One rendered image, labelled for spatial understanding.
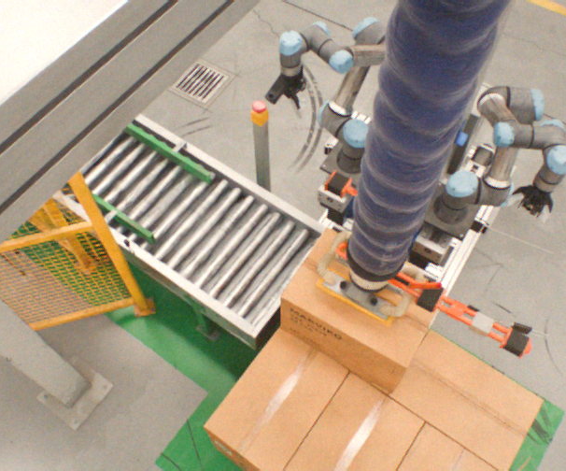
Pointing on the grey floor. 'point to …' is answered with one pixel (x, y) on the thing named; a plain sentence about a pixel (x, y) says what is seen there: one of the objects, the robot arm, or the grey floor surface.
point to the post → (261, 148)
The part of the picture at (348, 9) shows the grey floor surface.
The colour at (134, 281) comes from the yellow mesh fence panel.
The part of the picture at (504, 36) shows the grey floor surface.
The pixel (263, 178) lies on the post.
